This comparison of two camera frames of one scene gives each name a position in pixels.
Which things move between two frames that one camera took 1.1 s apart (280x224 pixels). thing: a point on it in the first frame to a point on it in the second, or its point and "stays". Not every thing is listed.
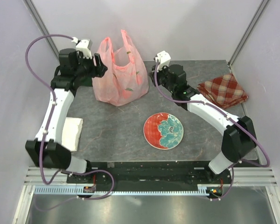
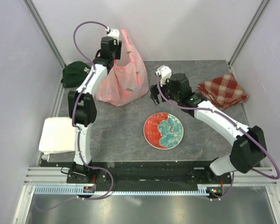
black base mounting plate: (150, 173) stays
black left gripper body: (86, 67) to (116, 54)
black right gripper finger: (152, 75) to (155, 92)
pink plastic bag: (126, 79) stays
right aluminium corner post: (263, 4) stays
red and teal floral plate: (163, 130) stays
